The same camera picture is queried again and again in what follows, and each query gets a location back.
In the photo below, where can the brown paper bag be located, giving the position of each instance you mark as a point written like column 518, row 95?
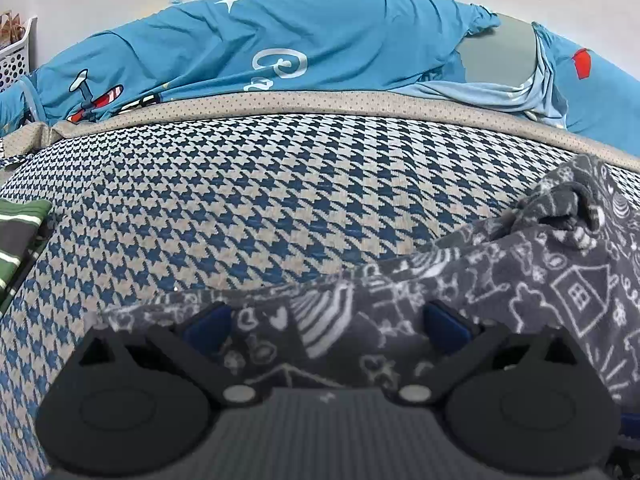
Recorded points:
column 10, row 27

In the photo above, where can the houndstooth mattress cover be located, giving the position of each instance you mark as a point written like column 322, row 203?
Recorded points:
column 250, row 200

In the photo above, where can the white plastic basket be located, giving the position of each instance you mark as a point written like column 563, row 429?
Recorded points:
column 15, row 65

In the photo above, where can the blue aeroplane print sheet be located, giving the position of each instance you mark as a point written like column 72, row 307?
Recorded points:
column 325, row 35

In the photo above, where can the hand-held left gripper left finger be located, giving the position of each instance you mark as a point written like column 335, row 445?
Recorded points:
column 207, row 325

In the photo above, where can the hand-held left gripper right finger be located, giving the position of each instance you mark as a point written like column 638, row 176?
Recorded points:
column 447, row 320

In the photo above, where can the grey printed fleece jacket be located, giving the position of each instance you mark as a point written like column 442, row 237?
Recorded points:
column 525, row 270

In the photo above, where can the green striped folded garment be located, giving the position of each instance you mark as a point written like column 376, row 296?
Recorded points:
column 17, row 240

